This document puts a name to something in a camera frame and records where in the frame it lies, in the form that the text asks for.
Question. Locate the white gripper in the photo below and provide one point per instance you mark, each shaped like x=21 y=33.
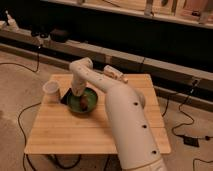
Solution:
x=78 y=91

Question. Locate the green ceramic bowl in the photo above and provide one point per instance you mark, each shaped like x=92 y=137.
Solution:
x=73 y=101

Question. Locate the black smartphone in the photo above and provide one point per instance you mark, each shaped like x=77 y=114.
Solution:
x=64 y=98

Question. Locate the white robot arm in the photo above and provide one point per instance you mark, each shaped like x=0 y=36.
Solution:
x=135 y=144

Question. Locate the food piece in bowl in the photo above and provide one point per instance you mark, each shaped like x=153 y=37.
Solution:
x=84 y=103

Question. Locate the translucent plastic cup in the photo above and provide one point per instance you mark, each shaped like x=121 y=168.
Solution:
x=52 y=92

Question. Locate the dark device on ledge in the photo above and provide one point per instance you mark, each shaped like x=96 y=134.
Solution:
x=59 y=35

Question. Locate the black power adapter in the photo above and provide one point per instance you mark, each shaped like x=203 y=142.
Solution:
x=190 y=141

